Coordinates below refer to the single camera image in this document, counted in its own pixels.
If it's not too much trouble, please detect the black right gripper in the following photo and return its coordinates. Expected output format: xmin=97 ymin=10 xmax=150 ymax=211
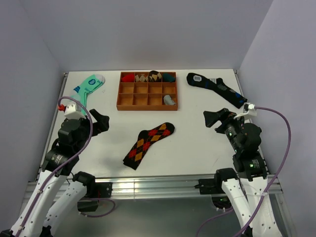
xmin=203 ymin=107 xmax=247 ymax=152

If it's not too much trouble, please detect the red yellow argyle sock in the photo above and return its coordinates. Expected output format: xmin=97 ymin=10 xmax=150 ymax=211
xmin=123 ymin=122 xmax=175 ymax=170

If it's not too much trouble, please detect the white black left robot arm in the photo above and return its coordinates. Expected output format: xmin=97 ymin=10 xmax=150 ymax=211
xmin=0 ymin=109 xmax=110 ymax=237

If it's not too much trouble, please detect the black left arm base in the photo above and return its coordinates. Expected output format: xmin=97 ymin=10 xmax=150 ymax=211
xmin=77 ymin=182 xmax=113 ymax=213

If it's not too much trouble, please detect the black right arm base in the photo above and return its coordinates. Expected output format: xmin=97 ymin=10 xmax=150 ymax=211
xmin=195 ymin=179 xmax=232 ymax=209

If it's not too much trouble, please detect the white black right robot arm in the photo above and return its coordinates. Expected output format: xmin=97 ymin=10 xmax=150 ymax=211
xmin=203 ymin=108 xmax=282 ymax=237

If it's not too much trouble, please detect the black blue sock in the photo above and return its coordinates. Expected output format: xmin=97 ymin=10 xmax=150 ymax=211
xmin=187 ymin=73 xmax=247 ymax=109

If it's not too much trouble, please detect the brown wooden compartment tray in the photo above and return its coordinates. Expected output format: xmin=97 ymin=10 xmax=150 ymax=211
xmin=117 ymin=71 xmax=178 ymax=111

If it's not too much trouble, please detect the mint green sock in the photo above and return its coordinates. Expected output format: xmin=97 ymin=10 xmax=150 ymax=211
xmin=71 ymin=74 xmax=105 ymax=107

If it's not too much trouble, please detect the rolled grey sock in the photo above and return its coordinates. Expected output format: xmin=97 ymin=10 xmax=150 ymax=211
xmin=163 ymin=95 xmax=176 ymax=106

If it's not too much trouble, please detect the rolled red sock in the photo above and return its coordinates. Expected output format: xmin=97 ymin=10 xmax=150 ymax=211
xmin=121 ymin=74 xmax=134 ymax=82

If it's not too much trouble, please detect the rolled beige argyle sock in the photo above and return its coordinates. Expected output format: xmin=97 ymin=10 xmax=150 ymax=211
xmin=135 ymin=73 xmax=149 ymax=82

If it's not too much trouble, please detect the rolled dark teal sock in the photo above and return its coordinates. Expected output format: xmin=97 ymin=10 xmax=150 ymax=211
xmin=162 ymin=73 xmax=176 ymax=83

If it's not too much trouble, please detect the rolled black argyle sock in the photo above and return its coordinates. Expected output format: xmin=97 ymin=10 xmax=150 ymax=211
xmin=148 ymin=71 xmax=162 ymax=82

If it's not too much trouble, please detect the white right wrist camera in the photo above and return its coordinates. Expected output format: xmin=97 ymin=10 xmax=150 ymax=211
xmin=234 ymin=103 xmax=257 ymax=120

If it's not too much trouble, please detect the aluminium front rail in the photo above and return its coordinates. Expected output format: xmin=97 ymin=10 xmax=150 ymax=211
xmin=23 ymin=174 xmax=283 ymax=202

